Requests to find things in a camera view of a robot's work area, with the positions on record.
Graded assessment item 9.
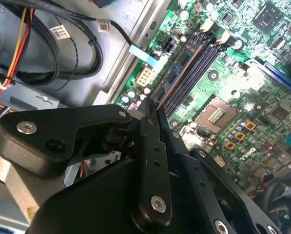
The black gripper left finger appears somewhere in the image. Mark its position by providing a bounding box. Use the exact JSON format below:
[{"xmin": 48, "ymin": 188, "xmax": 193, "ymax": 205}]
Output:
[{"xmin": 0, "ymin": 97, "xmax": 173, "ymax": 229}]

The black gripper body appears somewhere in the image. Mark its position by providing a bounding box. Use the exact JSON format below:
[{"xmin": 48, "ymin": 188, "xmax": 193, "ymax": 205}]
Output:
[{"xmin": 29, "ymin": 157, "xmax": 211, "ymax": 234}]

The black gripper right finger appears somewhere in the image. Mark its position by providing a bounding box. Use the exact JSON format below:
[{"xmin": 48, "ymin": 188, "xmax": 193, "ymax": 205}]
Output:
[{"xmin": 157, "ymin": 106, "xmax": 291, "ymax": 234}]

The dark RAM stick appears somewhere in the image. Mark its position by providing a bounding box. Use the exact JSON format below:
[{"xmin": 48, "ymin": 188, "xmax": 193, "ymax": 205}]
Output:
[{"xmin": 150, "ymin": 40, "xmax": 202, "ymax": 108}]

